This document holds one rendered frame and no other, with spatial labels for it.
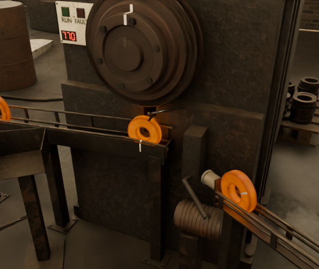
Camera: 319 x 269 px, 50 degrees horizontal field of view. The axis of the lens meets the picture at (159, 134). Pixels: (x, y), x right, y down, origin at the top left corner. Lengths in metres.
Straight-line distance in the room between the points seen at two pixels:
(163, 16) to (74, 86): 0.65
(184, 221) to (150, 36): 0.73
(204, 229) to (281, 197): 1.11
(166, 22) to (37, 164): 0.84
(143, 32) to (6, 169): 0.87
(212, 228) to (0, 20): 3.24
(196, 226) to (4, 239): 1.20
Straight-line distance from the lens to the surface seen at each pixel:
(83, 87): 1.67
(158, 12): 1.25
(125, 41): 1.25
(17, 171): 1.63
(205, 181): 1.34
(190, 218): 1.42
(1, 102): 2.00
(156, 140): 1.49
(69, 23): 1.66
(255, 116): 1.40
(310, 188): 2.59
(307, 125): 3.10
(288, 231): 1.18
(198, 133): 1.38
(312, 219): 2.34
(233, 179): 1.22
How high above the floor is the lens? 1.47
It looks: 29 degrees down
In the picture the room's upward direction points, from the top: straight up
